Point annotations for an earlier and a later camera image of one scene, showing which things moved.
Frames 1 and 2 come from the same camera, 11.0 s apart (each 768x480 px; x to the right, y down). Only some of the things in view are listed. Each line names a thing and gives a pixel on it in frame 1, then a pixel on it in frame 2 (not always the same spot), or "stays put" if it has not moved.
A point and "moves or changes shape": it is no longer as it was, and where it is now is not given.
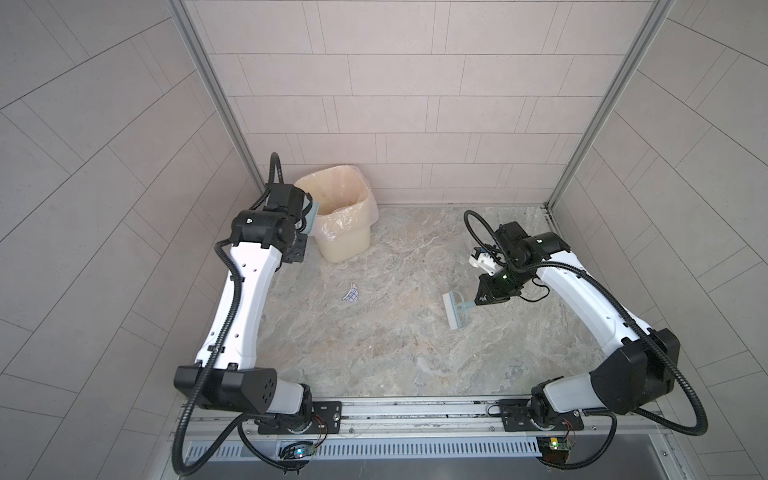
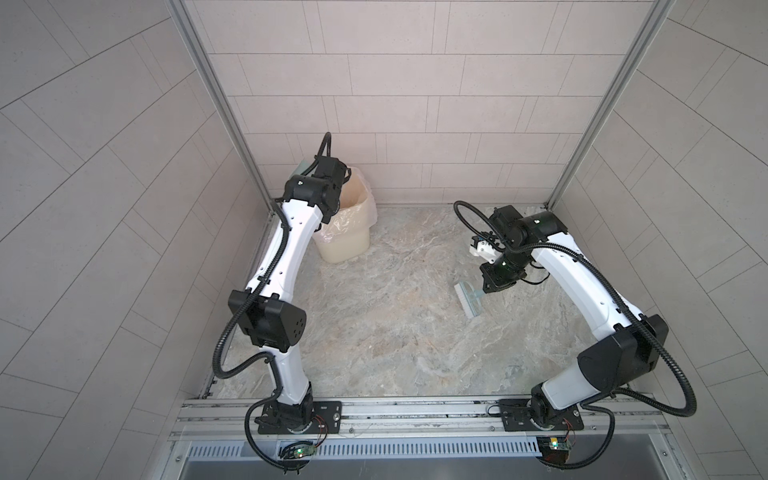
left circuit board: (297, 450) stays put
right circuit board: (554, 449) stays put
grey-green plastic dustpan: (312, 214) moves or changes shape
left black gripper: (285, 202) -> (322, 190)
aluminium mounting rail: (224, 414) stays put
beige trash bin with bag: (347, 210) stays put
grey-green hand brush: (456, 309) -> (470, 298)
